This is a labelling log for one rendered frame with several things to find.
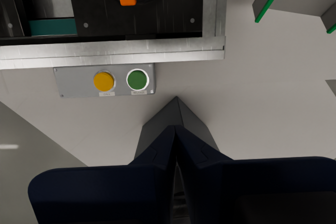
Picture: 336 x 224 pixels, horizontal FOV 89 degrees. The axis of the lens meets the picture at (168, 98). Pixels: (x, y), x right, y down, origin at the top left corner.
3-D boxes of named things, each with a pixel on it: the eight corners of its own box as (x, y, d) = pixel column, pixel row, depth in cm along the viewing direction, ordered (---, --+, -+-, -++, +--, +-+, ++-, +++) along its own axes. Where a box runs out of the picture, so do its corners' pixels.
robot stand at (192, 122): (173, 154, 54) (178, 215, 35) (142, 126, 51) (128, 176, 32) (208, 127, 51) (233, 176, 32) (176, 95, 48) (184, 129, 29)
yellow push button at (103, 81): (116, 88, 38) (114, 91, 36) (98, 89, 38) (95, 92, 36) (114, 70, 37) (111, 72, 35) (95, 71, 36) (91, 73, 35)
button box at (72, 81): (156, 87, 43) (155, 94, 37) (73, 91, 43) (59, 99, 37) (154, 59, 41) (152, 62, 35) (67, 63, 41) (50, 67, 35)
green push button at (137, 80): (148, 87, 38) (147, 89, 36) (130, 88, 38) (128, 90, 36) (146, 69, 37) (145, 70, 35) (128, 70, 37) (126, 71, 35)
